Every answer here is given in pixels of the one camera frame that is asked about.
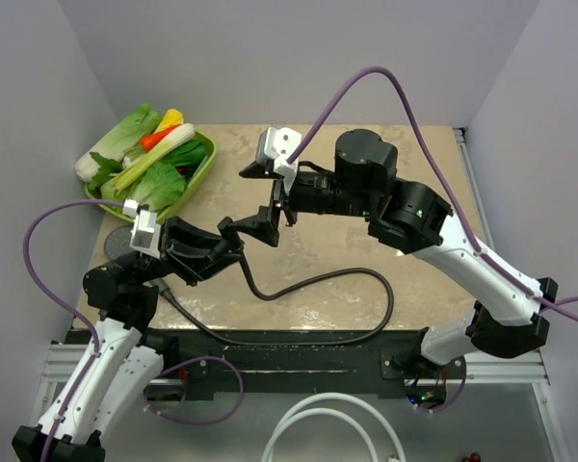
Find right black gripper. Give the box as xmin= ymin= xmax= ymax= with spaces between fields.
xmin=228 ymin=159 xmax=376 ymax=245

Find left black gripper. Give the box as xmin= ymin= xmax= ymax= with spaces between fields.
xmin=122 ymin=214 xmax=244 ymax=285

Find black angle valve fitting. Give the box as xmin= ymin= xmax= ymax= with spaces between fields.
xmin=208 ymin=217 xmax=244 ymax=263

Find grey shower head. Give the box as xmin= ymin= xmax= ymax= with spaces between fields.
xmin=103 ymin=225 xmax=132 ymax=260

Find black shower hose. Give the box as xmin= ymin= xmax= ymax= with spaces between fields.
xmin=151 ymin=254 xmax=396 ymax=347

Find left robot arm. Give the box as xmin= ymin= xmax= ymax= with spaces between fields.
xmin=12 ymin=218 xmax=244 ymax=461

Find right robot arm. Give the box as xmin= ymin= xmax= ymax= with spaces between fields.
xmin=239 ymin=127 xmax=558 ymax=378

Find green lettuce toy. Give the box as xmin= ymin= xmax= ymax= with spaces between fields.
xmin=100 ymin=163 xmax=187 ymax=214

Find green plastic tray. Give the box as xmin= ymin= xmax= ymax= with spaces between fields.
xmin=84 ymin=131 xmax=217 ymax=223

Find dark green vegetable toy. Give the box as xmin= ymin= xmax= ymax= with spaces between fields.
xmin=161 ymin=140 xmax=208 ymax=168

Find white leek toy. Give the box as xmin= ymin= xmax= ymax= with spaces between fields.
xmin=109 ymin=123 xmax=196 ymax=191

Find orange carrot toy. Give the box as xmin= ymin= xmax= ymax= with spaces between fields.
xmin=140 ymin=125 xmax=177 ymax=152

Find yellow pepper toy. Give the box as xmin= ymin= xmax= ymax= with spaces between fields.
xmin=154 ymin=109 xmax=184 ymax=134

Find napa cabbage toy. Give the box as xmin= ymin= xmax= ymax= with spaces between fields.
xmin=75 ymin=104 xmax=162 ymax=183

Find red small object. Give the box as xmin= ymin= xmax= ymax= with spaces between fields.
xmin=461 ymin=452 xmax=482 ymax=462

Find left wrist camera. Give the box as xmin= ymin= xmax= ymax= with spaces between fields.
xmin=122 ymin=199 xmax=161 ymax=258

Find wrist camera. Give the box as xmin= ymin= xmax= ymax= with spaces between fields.
xmin=122 ymin=199 xmax=161 ymax=258
xmin=255 ymin=127 xmax=302 ymax=183

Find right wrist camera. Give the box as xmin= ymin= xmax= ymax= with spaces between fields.
xmin=255 ymin=127 xmax=302 ymax=183

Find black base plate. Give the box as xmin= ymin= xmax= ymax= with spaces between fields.
xmin=66 ymin=329 xmax=516 ymax=401

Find white hose loop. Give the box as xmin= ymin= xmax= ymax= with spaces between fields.
xmin=260 ymin=393 xmax=407 ymax=462

